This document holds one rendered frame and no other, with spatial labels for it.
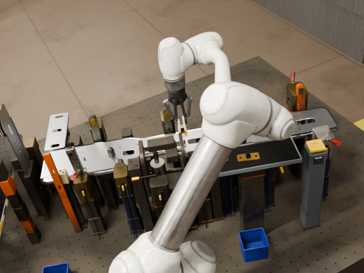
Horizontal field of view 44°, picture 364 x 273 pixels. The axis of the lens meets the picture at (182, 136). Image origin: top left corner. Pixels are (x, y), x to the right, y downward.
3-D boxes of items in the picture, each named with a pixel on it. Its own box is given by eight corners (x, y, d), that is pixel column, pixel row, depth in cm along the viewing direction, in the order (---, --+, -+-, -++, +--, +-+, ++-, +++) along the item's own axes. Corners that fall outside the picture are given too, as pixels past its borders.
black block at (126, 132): (141, 164, 247) (131, 123, 228) (142, 177, 240) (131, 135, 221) (131, 167, 247) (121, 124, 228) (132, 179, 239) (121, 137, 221)
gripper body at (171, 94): (166, 92, 187) (169, 110, 193) (186, 89, 188) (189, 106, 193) (164, 83, 193) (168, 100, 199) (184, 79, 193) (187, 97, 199)
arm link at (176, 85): (186, 78, 183) (187, 90, 187) (183, 66, 190) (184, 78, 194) (163, 82, 183) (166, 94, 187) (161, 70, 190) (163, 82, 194)
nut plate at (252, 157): (258, 153, 176) (258, 150, 175) (260, 159, 173) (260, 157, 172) (236, 155, 176) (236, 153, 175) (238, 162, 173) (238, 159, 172)
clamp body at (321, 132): (321, 182, 221) (327, 124, 198) (330, 200, 212) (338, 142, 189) (306, 185, 221) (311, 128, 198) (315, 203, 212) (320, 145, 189)
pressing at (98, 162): (325, 103, 222) (325, 101, 221) (343, 132, 204) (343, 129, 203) (44, 153, 219) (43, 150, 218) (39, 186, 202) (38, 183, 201)
